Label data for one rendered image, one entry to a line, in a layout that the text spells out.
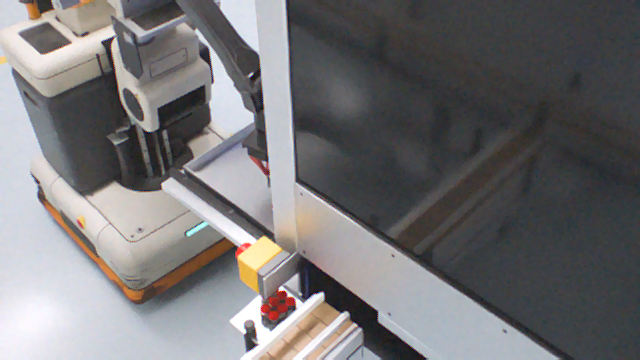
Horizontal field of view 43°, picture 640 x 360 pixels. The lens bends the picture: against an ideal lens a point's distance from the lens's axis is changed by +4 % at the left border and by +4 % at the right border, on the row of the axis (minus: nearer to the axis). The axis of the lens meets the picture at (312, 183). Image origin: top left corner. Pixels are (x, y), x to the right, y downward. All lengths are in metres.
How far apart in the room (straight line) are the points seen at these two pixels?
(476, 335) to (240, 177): 0.78
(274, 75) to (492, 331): 0.51
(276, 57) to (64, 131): 1.43
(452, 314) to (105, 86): 1.56
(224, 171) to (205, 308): 0.93
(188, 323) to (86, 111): 0.75
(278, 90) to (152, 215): 1.44
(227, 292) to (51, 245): 0.68
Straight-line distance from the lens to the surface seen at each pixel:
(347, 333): 1.50
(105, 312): 2.79
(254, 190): 1.82
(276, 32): 1.19
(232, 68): 1.56
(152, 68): 2.27
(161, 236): 2.58
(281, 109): 1.28
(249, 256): 1.49
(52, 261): 2.98
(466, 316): 1.26
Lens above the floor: 2.17
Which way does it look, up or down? 45 degrees down
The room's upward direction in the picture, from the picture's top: 2 degrees counter-clockwise
